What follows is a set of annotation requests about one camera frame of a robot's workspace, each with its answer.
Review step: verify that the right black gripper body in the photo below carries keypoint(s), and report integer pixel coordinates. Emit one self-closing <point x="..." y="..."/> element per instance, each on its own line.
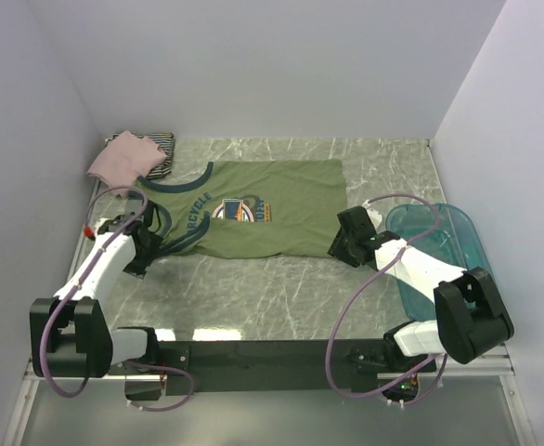
<point x="342" y="248"/>

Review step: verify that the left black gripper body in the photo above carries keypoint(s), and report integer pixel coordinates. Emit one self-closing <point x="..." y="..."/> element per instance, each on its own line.
<point x="145" y="255"/>

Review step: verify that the green graphic tank top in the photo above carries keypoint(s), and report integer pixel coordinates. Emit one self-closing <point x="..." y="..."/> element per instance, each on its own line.
<point x="242" y="210"/>

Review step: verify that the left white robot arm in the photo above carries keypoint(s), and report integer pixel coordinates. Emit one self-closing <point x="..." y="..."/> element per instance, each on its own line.
<point x="136" y="343"/>

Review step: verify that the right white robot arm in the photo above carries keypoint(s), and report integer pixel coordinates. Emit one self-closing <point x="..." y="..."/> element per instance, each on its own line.
<point x="470" y="315"/>

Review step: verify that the folded pink tank top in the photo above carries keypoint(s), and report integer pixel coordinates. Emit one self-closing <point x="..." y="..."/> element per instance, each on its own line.
<point x="109" y="168"/>

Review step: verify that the folded striped tank top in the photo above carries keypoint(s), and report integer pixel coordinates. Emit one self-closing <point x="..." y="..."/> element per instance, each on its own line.
<point x="147" y="155"/>

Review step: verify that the teal plastic basket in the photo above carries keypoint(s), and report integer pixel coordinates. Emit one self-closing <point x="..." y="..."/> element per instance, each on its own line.
<point x="455" y="242"/>

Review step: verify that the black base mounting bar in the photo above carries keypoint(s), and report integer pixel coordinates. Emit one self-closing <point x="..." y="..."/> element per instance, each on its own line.
<point x="221" y="366"/>

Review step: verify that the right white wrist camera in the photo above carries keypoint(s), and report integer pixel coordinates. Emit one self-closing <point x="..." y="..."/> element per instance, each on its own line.
<point x="374" y="215"/>

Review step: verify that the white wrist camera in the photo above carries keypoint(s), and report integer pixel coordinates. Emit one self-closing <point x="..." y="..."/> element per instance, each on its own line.
<point x="374" y="215"/>
<point x="91" y="231"/>

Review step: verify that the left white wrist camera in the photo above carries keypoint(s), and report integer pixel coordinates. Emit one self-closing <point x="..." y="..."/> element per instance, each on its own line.
<point x="91" y="231"/>

